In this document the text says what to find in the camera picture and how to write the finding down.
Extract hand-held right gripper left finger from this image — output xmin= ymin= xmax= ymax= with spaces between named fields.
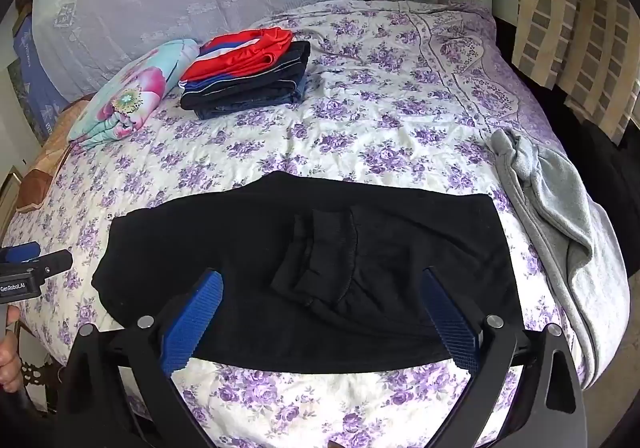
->
xmin=59 ymin=268 xmax=224 ymax=448

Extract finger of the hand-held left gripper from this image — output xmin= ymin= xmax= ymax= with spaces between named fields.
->
xmin=27 ymin=249 xmax=74 ymax=277
xmin=0 ymin=241 xmax=42 ymax=264

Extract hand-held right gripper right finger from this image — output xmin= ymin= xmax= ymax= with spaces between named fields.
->
xmin=420 ymin=267 xmax=588 ymax=448

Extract folded black white-piped pants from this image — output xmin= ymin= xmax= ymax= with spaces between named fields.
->
xmin=180 ymin=41 xmax=312 ymax=112

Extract person's left hand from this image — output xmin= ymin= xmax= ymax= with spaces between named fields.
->
xmin=0 ymin=305 xmax=22 ymax=393

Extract brown cushion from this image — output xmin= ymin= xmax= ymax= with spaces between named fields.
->
xmin=14 ymin=92 xmax=97 ymax=215

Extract folded floral turquoise blanket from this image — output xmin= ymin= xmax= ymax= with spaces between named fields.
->
xmin=66 ymin=38 xmax=201 ymax=152

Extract folded blue jeans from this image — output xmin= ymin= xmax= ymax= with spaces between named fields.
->
xmin=192 ymin=78 xmax=307 ymax=121

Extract purple floral bed quilt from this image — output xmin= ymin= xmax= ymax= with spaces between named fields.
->
xmin=0 ymin=0 xmax=608 ymax=448

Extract folded red shorts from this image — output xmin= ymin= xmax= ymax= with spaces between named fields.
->
xmin=179 ymin=27 xmax=294 ymax=84

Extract beige checked curtain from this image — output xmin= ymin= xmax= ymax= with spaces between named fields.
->
xmin=510 ymin=0 xmax=640 ymax=147

